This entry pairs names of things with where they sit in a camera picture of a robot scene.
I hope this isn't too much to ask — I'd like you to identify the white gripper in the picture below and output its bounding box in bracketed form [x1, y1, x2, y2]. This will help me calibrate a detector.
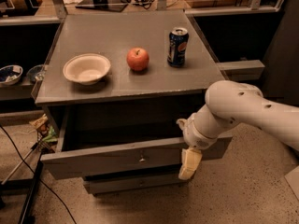
[176, 114, 217, 180]

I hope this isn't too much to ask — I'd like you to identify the grey top drawer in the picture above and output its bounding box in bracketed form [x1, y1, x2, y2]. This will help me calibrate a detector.
[40, 107, 234, 181]

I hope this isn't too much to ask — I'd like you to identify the grey drawer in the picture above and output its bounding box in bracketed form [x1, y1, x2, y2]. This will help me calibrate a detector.
[40, 107, 234, 181]
[83, 173, 185, 194]

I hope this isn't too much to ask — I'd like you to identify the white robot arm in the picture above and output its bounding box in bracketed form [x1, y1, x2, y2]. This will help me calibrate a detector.
[177, 80, 299, 180]

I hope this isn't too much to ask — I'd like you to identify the grey bottom drawer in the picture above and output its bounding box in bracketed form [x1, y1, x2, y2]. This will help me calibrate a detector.
[83, 173, 185, 194]

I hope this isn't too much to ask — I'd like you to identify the grey drawer cabinet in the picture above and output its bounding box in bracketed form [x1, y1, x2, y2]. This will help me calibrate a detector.
[36, 11, 222, 182]

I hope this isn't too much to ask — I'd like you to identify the grey side shelf block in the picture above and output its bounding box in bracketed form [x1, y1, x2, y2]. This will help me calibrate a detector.
[217, 60, 264, 82]

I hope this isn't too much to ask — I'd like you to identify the red apple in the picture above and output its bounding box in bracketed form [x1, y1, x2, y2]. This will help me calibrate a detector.
[126, 48, 150, 72]

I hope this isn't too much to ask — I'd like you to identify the blue pepsi can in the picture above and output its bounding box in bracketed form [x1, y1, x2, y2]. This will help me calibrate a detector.
[167, 27, 189, 67]

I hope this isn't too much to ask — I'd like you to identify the white paper bowl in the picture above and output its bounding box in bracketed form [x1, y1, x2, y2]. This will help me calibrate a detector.
[63, 53, 111, 85]

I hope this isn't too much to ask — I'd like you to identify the snack bag on floor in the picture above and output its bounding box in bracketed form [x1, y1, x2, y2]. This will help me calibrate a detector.
[29, 115, 58, 144]

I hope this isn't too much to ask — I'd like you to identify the black stand leg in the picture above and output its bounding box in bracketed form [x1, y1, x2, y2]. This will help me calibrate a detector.
[18, 154, 43, 224]

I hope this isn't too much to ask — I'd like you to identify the small dark bowl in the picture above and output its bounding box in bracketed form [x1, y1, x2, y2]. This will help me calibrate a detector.
[26, 64, 47, 83]

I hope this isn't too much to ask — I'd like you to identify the black monitor stand base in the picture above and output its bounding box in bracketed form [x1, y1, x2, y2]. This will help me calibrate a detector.
[76, 0, 127, 12]

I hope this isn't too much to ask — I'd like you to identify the black floor cable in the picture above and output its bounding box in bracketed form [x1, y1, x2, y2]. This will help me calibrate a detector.
[0, 124, 78, 224]

